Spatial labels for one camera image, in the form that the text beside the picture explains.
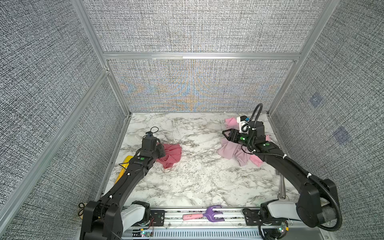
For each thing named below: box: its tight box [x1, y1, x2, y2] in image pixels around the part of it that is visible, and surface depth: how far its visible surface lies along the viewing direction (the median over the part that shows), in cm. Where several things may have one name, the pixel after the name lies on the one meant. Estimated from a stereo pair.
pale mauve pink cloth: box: [217, 138, 251, 167], surface depth 94 cm
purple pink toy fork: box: [182, 205, 225, 222], surface depth 75 cm
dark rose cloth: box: [156, 142, 182, 169], surface depth 92 cm
